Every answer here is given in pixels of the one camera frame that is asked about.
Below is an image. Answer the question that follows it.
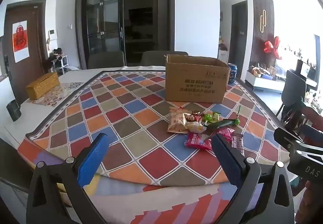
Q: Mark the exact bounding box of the woven yellow tissue box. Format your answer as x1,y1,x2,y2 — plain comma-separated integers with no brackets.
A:
26,72,61,100

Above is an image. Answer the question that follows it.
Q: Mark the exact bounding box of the dark slatted wall panel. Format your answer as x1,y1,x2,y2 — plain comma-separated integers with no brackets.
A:
251,0,275,71

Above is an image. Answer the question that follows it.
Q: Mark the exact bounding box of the door lock handle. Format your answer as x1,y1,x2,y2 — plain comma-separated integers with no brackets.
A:
3,55,12,81

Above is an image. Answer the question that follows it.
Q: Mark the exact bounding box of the small red-and-white snack packet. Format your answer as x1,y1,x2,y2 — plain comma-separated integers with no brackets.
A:
185,111,202,124

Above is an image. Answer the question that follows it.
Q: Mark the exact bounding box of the red paper-cut door poster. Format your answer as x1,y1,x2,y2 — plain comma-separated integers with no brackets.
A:
12,20,30,63

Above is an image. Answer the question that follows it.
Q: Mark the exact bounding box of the red balloon decoration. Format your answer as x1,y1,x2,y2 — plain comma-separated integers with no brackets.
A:
263,36,283,61

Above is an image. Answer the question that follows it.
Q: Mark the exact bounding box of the grey dining chair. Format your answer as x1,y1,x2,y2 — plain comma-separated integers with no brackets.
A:
141,51,189,66
87,50,126,70

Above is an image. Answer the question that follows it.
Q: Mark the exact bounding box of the dark side chair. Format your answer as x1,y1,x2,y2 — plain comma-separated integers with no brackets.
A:
276,69,307,119

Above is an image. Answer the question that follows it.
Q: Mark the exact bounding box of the white low cabinet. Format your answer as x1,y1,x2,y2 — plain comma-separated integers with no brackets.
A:
244,70,287,94

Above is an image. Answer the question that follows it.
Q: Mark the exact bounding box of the black range hood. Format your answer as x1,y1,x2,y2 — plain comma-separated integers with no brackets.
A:
128,7,153,29

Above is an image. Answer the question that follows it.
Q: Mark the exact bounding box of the maroon snack packet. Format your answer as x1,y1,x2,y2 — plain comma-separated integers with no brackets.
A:
231,135,245,157

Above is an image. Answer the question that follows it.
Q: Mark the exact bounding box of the small pink snack packet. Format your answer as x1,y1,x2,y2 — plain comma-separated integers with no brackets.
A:
217,127,236,142

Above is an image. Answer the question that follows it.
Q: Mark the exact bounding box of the floral placemat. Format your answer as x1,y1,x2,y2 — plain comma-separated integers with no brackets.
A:
25,82,85,107

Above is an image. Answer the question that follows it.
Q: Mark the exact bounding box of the black mug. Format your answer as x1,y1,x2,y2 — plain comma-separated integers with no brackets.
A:
6,99,21,122

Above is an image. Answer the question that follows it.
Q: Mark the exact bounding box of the gold wall ornament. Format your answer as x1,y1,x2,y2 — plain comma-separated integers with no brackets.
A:
260,9,267,34

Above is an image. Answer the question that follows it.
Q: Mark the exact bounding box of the dark interior door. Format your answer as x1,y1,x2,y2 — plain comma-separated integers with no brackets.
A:
231,0,249,79

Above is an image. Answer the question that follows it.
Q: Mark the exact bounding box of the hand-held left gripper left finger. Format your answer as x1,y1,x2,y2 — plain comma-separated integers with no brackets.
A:
26,133,110,224

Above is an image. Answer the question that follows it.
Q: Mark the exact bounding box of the white small shelf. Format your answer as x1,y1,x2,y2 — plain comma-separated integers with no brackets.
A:
51,55,69,74

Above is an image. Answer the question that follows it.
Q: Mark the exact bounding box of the white storage box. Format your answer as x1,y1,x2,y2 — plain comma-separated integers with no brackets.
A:
218,50,229,64

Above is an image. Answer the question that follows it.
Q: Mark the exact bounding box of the brown cardboard box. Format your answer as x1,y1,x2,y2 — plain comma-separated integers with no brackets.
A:
165,54,231,104

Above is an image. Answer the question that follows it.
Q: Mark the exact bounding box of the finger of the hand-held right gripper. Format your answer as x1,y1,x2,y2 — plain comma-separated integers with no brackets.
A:
285,109,323,140
273,127,323,157

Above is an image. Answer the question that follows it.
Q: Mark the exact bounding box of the colourful checkered tablecloth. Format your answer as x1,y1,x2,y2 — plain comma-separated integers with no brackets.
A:
18,70,287,224

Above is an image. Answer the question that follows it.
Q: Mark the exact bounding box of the pale yellow snack packet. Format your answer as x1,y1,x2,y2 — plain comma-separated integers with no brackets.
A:
186,122,206,134

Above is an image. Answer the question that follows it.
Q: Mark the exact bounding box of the red snack packet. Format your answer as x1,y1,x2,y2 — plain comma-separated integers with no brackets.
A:
185,131,213,151

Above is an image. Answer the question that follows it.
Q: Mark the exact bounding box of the dark desk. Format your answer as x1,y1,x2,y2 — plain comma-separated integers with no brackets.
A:
296,59,319,89

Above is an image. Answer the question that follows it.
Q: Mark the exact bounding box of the person's right hand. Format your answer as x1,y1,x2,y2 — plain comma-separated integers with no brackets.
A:
296,181,323,224

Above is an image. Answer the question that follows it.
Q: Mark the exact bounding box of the dark stuffed toy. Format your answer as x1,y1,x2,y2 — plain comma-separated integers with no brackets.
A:
49,47,64,62

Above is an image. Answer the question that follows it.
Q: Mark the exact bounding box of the blue soda can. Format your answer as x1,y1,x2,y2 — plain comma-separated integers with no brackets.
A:
228,63,238,85

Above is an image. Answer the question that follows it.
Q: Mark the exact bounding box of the clutter of small boxes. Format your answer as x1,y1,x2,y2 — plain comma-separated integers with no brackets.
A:
248,62,278,78

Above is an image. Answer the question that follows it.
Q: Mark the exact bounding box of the beige snack packet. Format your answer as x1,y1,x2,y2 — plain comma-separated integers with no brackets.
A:
168,107,187,134

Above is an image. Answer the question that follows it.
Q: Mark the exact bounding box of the brown entrance door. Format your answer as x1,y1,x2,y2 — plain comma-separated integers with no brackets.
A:
2,0,47,106

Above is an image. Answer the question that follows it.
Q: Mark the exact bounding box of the dark sliding glass door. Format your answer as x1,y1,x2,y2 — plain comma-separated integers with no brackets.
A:
75,0,175,69

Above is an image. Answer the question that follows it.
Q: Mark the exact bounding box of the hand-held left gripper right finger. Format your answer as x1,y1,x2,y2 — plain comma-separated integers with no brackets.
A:
211,134,295,224

